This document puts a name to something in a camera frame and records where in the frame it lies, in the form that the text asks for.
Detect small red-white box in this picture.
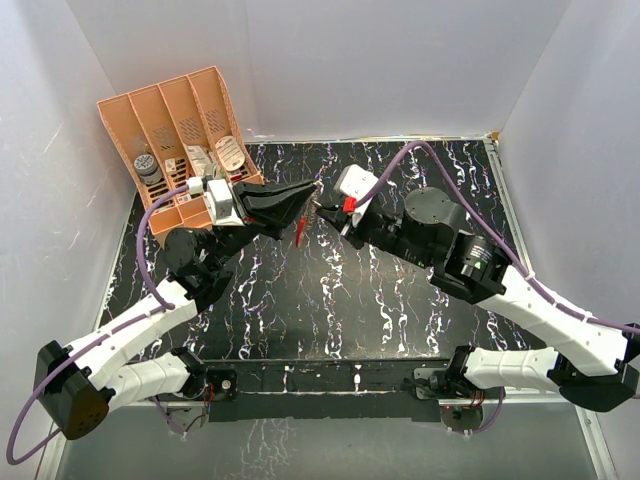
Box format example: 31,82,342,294
164,158,185,176

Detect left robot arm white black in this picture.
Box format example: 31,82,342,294
32,177,316,440

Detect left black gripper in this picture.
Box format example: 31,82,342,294
210,178,315,268

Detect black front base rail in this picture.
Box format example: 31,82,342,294
202,358,506,424

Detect white small boxes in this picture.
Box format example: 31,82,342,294
184,144,226,180

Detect purple cable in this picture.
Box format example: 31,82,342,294
357,140,640,336
5,180,206,466

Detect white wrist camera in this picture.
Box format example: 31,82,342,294
334,164,378,227
187,177,244,227

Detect peach desk organizer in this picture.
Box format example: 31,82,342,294
96,66,272,251

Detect red keyring with keys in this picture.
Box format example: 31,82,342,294
295,192,319,248

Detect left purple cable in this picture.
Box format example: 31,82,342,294
5,180,206,466

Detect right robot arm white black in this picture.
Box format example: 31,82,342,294
316,187,639,413

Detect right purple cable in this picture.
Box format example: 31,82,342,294
357,140,640,336

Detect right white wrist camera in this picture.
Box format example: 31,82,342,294
334,164,378,227

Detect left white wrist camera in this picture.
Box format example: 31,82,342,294
187,177,244,227

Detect grey round jar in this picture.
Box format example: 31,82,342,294
133,153,163,186

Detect aluminium frame rail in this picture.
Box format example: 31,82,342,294
39,390,616,479

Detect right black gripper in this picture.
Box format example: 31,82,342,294
316,200,434,270

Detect oval white tin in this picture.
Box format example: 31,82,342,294
215,135,245,172

